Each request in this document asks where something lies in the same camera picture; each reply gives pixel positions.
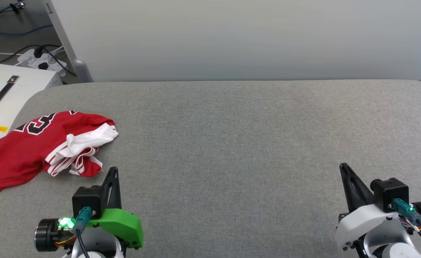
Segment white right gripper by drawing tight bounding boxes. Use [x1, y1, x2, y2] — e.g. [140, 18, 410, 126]
[335, 164, 421, 251]

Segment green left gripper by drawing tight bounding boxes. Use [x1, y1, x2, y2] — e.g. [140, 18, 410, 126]
[35, 167, 144, 252]

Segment red basketball jersey white sleeves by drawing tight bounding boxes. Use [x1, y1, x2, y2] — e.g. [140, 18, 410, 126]
[0, 110, 119, 197]

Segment grey partition leg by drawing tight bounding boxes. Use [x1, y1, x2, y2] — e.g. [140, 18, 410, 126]
[42, 0, 93, 83]

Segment white equipment box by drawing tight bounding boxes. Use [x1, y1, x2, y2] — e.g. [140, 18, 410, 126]
[0, 63, 63, 154]

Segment white power strip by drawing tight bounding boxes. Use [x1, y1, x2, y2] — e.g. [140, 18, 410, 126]
[17, 48, 68, 77]

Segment white partition panel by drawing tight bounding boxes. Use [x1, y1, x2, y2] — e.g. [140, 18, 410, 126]
[51, 0, 421, 82]

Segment black clamp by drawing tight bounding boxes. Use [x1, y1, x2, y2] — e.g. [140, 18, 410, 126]
[9, 0, 27, 15]

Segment black floor cable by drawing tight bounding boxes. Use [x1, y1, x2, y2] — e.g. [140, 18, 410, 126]
[0, 44, 76, 76]

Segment blue floor cable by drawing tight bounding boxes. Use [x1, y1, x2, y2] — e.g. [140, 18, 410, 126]
[0, 5, 55, 36]

